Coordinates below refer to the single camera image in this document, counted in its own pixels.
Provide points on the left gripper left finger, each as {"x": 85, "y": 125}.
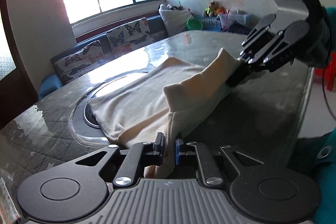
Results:
{"x": 159, "y": 148}

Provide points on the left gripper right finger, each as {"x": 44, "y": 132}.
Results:
{"x": 180, "y": 148}

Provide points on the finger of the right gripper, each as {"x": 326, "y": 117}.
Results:
{"x": 242, "y": 74}

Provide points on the cream white garment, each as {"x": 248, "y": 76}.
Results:
{"x": 174, "y": 97}

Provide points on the dark clothes pile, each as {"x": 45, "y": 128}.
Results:
{"x": 238, "y": 28}

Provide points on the red plastic stool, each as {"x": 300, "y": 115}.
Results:
{"x": 328, "y": 73}

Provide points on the clear plastic storage box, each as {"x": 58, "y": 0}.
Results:
{"x": 234, "y": 16}

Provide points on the orange stuffed toy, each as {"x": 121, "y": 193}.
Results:
{"x": 220, "y": 10}

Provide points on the stuffed toy in yellow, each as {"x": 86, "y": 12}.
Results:
{"x": 211, "y": 10}

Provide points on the green plastic basin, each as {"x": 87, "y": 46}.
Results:
{"x": 194, "y": 24}

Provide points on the grey white pillow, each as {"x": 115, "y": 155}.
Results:
{"x": 175, "y": 20}

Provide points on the teal sleeve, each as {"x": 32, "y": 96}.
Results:
{"x": 316, "y": 158}

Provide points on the right butterfly cushion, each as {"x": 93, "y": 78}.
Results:
{"x": 129, "y": 37}

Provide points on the butterfly cushion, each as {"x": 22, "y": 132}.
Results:
{"x": 129, "y": 37}
{"x": 81, "y": 62}

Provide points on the blue sofa bench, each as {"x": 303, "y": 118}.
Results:
{"x": 52, "y": 82}

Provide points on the left butterfly cushion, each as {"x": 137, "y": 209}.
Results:
{"x": 81, "y": 62}

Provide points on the dark wooden door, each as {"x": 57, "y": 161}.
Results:
{"x": 17, "y": 91}

